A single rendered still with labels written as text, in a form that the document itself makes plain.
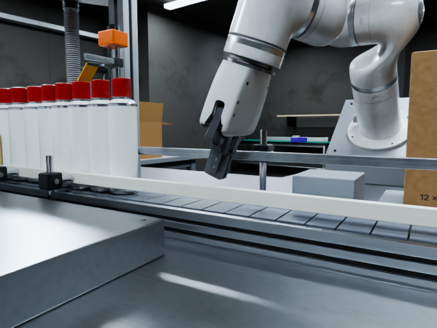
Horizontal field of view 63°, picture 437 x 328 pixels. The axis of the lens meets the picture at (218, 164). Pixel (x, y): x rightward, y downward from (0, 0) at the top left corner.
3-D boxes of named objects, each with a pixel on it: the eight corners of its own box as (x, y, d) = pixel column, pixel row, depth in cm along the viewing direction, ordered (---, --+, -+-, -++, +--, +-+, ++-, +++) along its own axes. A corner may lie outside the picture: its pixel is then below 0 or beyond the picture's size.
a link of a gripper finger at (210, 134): (231, 84, 50) (237, 111, 55) (199, 124, 48) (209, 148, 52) (238, 87, 50) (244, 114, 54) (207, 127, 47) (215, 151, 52)
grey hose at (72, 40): (63, 94, 85) (58, 1, 83) (75, 95, 88) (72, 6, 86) (73, 93, 83) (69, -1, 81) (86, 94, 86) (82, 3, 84)
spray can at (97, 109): (84, 190, 68) (79, 79, 66) (105, 186, 72) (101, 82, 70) (103, 193, 65) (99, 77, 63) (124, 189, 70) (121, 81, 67)
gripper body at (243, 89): (246, 56, 57) (224, 123, 60) (212, 44, 48) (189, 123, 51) (288, 69, 54) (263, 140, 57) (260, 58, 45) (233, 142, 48)
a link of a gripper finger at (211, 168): (218, 131, 55) (206, 171, 57) (207, 131, 52) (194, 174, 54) (236, 138, 53) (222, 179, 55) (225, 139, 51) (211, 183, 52)
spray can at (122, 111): (103, 193, 65) (99, 77, 63) (123, 189, 70) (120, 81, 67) (126, 196, 63) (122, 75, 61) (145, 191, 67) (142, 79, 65)
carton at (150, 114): (82, 157, 245) (79, 102, 241) (136, 153, 288) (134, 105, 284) (125, 161, 223) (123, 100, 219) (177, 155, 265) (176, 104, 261)
